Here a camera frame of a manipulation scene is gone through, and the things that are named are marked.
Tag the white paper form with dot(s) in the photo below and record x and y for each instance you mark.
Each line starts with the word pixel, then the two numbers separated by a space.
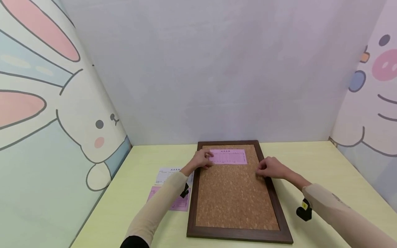
pixel 166 175

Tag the pink paper form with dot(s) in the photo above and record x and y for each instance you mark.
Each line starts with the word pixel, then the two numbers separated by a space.
pixel 231 157
pixel 181 204

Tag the person's left forearm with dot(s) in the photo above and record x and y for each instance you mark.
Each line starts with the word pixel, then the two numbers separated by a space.
pixel 155 210

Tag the person's right forearm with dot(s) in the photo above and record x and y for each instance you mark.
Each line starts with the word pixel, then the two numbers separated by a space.
pixel 338 213

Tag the black wrist band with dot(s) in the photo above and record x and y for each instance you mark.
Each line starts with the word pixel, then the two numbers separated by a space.
pixel 185 190
pixel 304 209

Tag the person's right fingers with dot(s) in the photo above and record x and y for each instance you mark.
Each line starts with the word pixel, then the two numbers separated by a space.
pixel 261 168

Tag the cork board with brown frame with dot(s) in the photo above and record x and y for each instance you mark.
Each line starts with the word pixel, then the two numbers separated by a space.
pixel 233 199

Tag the person's right hand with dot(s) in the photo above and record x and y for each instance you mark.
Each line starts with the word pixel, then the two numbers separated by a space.
pixel 274 168

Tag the person's left hand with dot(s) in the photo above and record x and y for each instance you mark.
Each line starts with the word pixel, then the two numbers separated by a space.
pixel 198 161

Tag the person's left fingers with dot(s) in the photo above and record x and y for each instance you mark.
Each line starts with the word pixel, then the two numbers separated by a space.
pixel 208 160

